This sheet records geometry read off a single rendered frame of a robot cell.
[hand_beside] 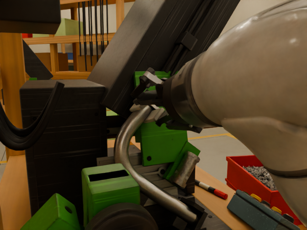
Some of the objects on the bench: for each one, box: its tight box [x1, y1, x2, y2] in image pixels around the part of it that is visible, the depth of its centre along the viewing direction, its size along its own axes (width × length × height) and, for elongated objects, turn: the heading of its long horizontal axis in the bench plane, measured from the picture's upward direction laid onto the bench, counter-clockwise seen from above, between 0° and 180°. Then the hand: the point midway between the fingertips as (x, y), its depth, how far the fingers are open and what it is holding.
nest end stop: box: [183, 207, 208, 230], centre depth 59 cm, size 4×7×6 cm, turn 23°
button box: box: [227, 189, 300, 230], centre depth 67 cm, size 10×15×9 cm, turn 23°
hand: (146, 110), depth 54 cm, fingers closed on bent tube, 3 cm apart
